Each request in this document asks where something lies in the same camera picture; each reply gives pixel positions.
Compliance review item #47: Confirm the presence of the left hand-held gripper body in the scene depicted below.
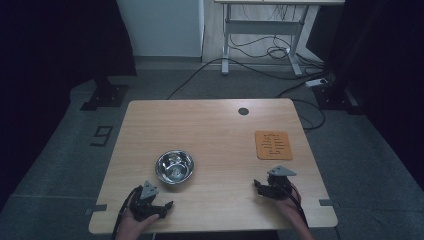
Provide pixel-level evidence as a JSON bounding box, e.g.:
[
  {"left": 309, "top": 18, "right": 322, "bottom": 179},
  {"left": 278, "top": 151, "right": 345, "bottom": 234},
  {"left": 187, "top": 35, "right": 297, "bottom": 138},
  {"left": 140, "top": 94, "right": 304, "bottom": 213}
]
[{"left": 129, "top": 180, "right": 168, "bottom": 223}]

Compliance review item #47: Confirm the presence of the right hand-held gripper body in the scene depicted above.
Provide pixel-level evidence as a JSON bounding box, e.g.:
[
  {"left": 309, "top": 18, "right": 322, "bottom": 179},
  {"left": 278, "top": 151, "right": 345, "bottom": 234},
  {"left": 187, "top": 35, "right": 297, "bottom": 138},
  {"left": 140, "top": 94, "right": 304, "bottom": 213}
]
[{"left": 261, "top": 165, "right": 298, "bottom": 201}]

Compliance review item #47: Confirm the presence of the stainless steel bowl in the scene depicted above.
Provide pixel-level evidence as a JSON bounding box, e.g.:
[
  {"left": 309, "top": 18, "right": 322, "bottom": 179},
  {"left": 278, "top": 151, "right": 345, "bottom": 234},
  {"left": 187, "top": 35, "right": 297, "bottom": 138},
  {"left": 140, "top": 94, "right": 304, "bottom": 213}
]
[{"left": 154, "top": 149, "right": 195, "bottom": 185}]

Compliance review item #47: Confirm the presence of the person's right hand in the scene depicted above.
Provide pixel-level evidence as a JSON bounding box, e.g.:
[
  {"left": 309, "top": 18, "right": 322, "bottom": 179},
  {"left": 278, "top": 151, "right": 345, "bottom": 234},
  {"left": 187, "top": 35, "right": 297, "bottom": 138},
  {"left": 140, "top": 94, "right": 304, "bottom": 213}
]
[{"left": 273, "top": 185, "right": 304, "bottom": 222}]

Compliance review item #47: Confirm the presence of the person's left hand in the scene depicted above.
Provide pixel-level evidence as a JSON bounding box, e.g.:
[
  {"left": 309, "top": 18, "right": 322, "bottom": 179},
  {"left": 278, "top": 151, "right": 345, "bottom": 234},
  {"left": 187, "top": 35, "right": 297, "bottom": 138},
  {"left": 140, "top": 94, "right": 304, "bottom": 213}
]
[{"left": 114, "top": 208, "right": 161, "bottom": 240}]

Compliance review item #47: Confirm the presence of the orange square mat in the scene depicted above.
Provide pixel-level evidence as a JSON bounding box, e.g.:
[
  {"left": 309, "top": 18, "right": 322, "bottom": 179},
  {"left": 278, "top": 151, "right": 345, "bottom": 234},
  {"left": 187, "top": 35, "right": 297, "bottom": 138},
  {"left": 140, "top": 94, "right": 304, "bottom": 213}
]
[{"left": 254, "top": 130, "right": 294, "bottom": 161}]

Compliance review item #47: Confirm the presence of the black stand base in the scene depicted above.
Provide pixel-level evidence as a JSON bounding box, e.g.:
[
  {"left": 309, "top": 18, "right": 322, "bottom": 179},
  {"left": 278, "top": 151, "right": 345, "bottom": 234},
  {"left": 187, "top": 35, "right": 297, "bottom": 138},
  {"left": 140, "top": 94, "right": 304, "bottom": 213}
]
[
  {"left": 79, "top": 76, "right": 130, "bottom": 112},
  {"left": 311, "top": 79, "right": 364, "bottom": 116}
]

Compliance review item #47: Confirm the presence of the white panel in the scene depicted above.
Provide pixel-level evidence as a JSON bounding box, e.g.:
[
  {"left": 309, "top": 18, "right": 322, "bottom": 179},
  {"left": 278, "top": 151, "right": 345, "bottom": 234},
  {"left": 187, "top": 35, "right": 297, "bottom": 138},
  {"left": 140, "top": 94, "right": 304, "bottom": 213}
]
[{"left": 116, "top": 0, "right": 205, "bottom": 58}]

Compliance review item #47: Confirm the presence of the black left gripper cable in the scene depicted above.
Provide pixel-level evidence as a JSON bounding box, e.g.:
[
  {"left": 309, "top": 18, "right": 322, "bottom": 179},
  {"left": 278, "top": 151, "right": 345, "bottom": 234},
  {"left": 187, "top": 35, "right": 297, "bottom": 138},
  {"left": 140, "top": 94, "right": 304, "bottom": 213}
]
[{"left": 111, "top": 185, "right": 142, "bottom": 240}]

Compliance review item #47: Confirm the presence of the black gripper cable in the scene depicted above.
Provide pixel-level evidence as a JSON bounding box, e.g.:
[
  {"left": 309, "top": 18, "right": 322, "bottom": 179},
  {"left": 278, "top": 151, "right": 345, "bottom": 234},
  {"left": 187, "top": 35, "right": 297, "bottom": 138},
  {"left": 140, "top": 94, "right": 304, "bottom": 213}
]
[
  {"left": 287, "top": 182, "right": 310, "bottom": 230},
  {"left": 111, "top": 185, "right": 142, "bottom": 240}
]

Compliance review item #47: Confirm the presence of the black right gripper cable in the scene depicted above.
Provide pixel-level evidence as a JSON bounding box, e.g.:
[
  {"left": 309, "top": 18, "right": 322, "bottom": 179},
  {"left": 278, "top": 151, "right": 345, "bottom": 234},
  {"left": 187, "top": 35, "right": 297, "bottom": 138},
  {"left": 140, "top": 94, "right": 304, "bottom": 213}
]
[{"left": 287, "top": 182, "right": 310, "bottom": 230}]

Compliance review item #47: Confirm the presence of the black floor cable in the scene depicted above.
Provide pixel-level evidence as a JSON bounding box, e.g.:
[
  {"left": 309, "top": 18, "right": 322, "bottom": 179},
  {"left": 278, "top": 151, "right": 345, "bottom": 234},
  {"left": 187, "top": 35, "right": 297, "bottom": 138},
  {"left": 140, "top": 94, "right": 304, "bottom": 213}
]
[{"left": 166, "top": 57, "right": 329, "bottom": 100}]

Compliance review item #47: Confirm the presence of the tangle of black cables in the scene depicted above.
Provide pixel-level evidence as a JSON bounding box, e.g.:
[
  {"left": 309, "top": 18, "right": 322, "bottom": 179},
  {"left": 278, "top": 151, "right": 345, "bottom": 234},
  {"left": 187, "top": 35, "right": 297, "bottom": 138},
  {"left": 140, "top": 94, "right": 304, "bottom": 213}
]
[{"left": 228, "top": 33, "right": 326, "bottom": 73}]

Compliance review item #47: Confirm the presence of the white desk frame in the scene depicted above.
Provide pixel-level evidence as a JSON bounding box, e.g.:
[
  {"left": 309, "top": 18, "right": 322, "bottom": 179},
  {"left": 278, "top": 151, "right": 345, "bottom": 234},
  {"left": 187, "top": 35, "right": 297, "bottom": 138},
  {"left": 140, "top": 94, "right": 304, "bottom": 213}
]
[{"left": 213, "top": 0, "right": 346, "bottom": 77}]

